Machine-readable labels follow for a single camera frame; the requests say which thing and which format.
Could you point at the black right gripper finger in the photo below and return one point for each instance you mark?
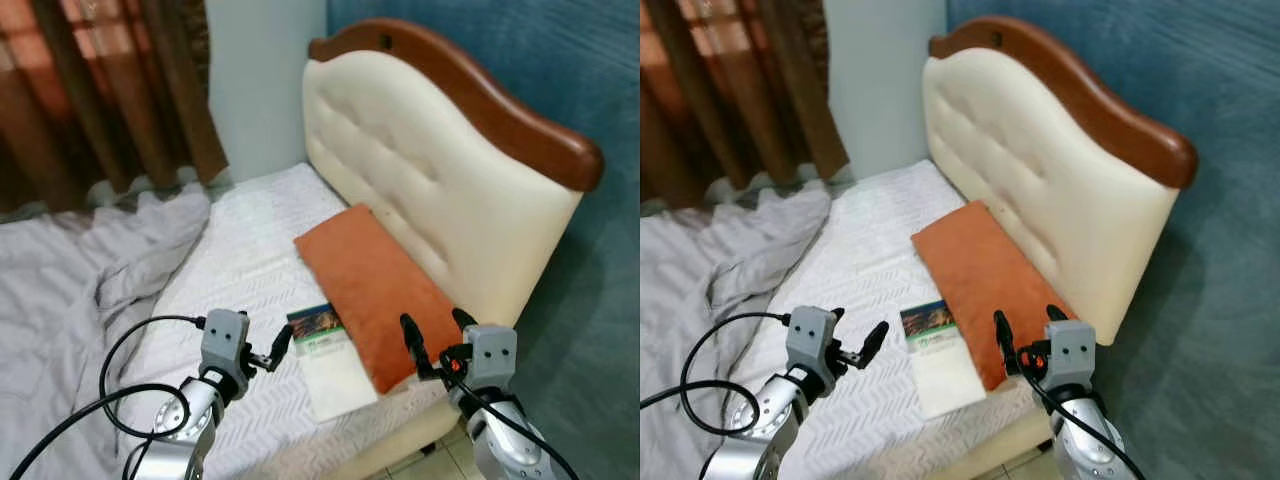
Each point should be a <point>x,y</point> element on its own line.
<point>463,318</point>
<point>1056,313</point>
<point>412,340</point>
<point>1003,335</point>

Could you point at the orange pillow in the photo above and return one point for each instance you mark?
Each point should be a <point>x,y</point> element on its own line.
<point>370,290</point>
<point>985,285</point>

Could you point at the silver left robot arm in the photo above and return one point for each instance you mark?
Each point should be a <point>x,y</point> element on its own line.
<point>175,440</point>
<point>750,450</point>

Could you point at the white quilted mattress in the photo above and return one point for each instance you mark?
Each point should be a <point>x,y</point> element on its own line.
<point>250,260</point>
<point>870,260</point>

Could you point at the cream padded wooden headboard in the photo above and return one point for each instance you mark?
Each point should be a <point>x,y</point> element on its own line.
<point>420,170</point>
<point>1040,170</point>

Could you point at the light grey blanket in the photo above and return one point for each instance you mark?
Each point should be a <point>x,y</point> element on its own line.
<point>680,300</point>
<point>60,290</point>

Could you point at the brown curtain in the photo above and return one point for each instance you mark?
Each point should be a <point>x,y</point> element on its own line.
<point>110,100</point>
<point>740,100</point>

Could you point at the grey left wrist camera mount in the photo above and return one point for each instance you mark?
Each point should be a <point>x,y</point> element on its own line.
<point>812,335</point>
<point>225,338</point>

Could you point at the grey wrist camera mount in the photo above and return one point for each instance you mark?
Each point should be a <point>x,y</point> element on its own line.
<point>1072,350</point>
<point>225,338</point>
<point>492,352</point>
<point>812,335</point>

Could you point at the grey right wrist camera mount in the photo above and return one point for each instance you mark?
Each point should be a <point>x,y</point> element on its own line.
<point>492,352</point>
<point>1072,350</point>

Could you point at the cream bed frame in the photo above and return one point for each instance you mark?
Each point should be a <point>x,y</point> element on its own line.
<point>1010,447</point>
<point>410,450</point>

